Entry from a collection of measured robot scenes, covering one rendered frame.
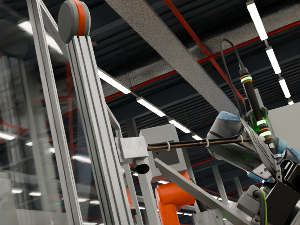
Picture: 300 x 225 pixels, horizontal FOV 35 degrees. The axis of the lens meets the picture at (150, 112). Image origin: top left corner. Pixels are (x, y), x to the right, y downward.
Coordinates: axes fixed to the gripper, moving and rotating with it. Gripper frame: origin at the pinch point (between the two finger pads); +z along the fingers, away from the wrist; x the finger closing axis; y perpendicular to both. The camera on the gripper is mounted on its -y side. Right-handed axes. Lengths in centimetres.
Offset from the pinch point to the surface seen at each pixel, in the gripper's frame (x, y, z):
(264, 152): 7.4, 23.1, 25.3
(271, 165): 5.8, 27.2, 21.2
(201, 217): 34, 37, 15
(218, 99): -86, -303, -850
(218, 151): 20.2, 13.3, 3.4
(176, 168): 42, -73, -390
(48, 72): 70, -20, 41
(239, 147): 11.2, 12.4, -4.5
